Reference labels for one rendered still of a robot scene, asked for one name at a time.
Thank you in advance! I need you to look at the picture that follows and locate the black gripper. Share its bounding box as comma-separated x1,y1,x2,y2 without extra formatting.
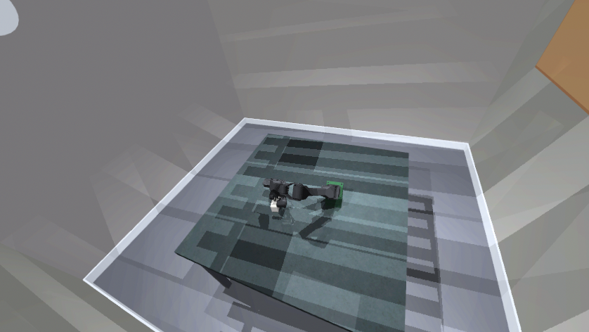
276,186,289,208

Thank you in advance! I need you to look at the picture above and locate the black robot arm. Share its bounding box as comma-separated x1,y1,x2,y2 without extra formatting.
263,178,341,201

